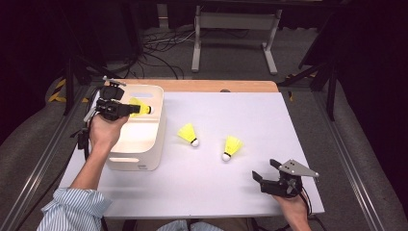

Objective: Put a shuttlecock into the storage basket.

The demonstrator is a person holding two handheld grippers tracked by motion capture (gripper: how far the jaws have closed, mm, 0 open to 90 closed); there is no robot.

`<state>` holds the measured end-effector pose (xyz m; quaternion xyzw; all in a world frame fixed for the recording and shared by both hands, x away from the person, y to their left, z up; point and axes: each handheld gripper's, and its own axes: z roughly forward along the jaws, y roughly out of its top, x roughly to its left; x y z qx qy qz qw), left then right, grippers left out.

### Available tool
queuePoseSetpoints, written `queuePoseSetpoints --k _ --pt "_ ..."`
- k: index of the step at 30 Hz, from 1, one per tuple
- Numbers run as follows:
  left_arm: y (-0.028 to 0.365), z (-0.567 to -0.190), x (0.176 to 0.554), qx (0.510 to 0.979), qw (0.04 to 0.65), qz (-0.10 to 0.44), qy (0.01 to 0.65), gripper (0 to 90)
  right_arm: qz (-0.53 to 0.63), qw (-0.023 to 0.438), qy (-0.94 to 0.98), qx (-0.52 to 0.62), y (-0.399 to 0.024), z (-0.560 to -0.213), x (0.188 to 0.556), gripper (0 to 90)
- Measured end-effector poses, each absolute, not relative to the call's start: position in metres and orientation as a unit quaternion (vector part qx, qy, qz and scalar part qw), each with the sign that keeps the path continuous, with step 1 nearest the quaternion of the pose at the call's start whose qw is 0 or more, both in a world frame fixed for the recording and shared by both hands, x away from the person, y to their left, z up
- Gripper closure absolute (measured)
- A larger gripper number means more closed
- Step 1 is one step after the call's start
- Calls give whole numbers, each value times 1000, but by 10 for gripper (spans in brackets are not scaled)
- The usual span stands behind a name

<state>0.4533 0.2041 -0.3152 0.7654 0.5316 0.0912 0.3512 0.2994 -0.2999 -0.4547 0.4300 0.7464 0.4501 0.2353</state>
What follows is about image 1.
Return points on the yellow black floor tape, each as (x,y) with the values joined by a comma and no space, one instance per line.
(57,93)

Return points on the white plastic bin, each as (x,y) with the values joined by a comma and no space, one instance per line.
(141,138)

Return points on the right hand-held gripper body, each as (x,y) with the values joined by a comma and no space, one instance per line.
(279,187)

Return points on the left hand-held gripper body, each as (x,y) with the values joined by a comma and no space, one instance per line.
(110,107)

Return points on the white table mat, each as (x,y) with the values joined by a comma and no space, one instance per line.
(224,115)

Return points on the black metal stand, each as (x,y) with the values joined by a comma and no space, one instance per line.
(331,93)

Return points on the person's right hand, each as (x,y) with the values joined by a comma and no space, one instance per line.
(296,208)

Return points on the striped blue white shirt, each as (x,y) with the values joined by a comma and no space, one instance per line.
(73,210)

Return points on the white metal stand frame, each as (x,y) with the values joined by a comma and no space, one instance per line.
(235,20)

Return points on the yellow shuttlecock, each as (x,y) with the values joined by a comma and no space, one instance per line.
(187,133)
(144,109)
(231,146)

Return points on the aluminium floor rail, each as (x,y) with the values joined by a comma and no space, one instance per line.
(38,163)
(349,166)

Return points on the person's left hand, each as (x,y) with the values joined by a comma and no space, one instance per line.
(104,133)

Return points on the black tripod stand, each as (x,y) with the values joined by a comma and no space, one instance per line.
(69,86)

